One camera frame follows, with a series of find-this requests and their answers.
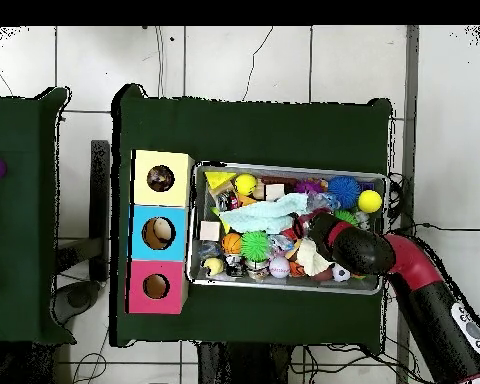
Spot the large blue spiky ball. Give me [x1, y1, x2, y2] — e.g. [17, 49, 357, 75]
[327, 175, 362, 210]

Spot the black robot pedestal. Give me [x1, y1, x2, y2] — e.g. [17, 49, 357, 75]
[197, 341, 293, 384]

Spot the cream white cloth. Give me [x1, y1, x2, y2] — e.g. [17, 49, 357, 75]
[295, 237, 333, 277]

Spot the mint green cloth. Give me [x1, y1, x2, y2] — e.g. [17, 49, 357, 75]
[218, 192, 310, 235]

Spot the yellow smiley face ball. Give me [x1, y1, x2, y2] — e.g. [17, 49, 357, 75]
[234, 172, 258, 197]

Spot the yellow cheese wedge toy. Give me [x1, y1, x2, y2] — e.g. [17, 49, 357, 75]
[204, 170, 238, 191]

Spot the purple knobbly rubber toy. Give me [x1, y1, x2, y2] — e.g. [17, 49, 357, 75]
[293, 178, 325, 195]

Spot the dark green table cloth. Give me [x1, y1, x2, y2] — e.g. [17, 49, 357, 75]
[110, 83, 394, 353]
[0, 86, 77, 345]

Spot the shallow wire mesh bin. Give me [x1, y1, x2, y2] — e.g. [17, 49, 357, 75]
[186, 162, 389, 296]

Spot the crushed clear plastic bottle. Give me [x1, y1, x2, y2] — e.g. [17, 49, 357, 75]
[306, 191, 341, 213]

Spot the pale patterned fabric scrunchie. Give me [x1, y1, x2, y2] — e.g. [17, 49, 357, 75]
[146, 164, 176, 193]

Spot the wooden box with three holes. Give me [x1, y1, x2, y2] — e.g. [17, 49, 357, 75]
[126, 149, 195, 315]

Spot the black power cable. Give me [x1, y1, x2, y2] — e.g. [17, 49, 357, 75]
[387, 222, 480, 237]

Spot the grey round seat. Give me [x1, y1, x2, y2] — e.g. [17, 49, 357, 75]
[54, 279, 102, 326]

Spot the plain yellow ball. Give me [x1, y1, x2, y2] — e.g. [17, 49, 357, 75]
[357, 189, 384, 214]

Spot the black and white soccer ball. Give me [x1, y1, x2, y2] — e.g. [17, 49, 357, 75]
[331, 263, 352, 283]

